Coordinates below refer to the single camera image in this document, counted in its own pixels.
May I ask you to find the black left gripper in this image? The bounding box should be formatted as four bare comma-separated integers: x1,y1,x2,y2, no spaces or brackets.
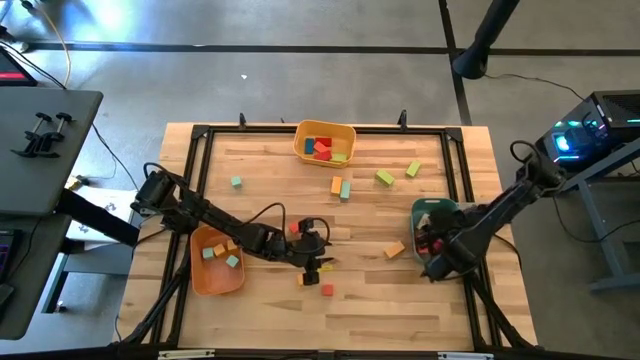
282,218,337,287

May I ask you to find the teal plastic bin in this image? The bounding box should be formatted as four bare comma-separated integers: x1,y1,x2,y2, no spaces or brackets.
409,197,464,264

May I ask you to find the orange plastic bin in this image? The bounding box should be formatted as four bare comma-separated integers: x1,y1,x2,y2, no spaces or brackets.
189,227,247,297

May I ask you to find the yellow plastic bin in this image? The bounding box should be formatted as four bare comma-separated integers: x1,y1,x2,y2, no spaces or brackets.
292,118,358,169

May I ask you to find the black lit computer tower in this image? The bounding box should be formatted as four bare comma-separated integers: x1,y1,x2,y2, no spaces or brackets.
533,88,640,169

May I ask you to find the black stand pole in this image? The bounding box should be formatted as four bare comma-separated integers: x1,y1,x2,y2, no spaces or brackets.
451,0,522,81

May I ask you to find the white board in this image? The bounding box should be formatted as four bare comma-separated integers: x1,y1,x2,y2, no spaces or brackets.
64,185,152,252

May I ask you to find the black bar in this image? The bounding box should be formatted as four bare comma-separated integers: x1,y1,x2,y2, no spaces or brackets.
53,188,142,247

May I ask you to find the grey metal plate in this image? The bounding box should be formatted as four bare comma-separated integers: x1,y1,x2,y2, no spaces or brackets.
62,238,134,275

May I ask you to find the yellow plug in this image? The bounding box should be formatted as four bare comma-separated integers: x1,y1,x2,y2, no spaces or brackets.
65,174,92,192

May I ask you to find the grey side table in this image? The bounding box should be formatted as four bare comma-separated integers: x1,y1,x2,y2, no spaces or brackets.
0,88,105,217

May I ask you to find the dark desk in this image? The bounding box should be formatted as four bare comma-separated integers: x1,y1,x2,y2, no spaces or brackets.
0,213,72,342

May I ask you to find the black screw clamp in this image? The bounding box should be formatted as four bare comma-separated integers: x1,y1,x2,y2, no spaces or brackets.
33,111,75,159
10,111,54,159

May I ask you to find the black keyboard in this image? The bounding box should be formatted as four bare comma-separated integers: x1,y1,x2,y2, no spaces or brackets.
0,228,22,284

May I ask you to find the laptop screen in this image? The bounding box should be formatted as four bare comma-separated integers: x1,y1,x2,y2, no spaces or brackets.
0,45,39,88

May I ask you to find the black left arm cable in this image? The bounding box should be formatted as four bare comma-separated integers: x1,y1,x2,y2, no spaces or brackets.
244,202,332,246

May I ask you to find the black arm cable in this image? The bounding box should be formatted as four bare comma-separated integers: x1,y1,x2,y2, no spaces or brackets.
244,202,332,246
509,140,539,166

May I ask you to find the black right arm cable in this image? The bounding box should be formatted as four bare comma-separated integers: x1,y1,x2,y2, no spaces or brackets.
509,140,539,166

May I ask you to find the black frame brace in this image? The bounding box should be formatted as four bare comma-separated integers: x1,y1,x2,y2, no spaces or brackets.
119,249,194,347
467,277,539,351

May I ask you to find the thin black floor cable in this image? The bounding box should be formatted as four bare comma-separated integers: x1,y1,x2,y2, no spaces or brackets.
91,122,146,204
551,197,640,246
483,72,589,104

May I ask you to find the silver bracket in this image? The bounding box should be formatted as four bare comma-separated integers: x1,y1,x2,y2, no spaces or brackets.
157,349,216,360
437,351,495,360

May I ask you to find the grey desk frame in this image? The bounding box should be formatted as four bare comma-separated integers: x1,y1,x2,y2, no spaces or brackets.
558,139,640,295

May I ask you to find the black aluminium table frame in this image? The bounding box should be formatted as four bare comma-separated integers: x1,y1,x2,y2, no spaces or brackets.
167,123,496,354

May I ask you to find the yellow cable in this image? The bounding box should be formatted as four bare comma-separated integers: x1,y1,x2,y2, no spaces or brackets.
33,0,73,90

